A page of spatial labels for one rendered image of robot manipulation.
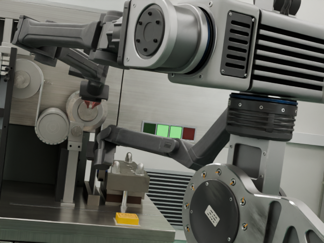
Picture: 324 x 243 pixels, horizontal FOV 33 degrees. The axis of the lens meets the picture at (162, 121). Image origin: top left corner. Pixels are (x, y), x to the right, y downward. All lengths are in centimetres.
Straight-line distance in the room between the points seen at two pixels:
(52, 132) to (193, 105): 70
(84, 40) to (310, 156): 429
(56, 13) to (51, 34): 112
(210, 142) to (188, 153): 7
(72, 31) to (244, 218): 54
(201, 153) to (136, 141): 32
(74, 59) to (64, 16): 83
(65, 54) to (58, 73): 86
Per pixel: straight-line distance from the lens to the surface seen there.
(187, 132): 245
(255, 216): 98
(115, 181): 206
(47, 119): 206
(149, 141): 168
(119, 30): 100
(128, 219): 186
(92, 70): 170
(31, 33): 135
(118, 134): 182
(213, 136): 146
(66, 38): 123
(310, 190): 537
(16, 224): 182
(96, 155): 190
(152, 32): 92
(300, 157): 527
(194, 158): 148
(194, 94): 246
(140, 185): 208
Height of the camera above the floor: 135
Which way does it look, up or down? 3 degrees down
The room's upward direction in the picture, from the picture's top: 7 degrees clockwise
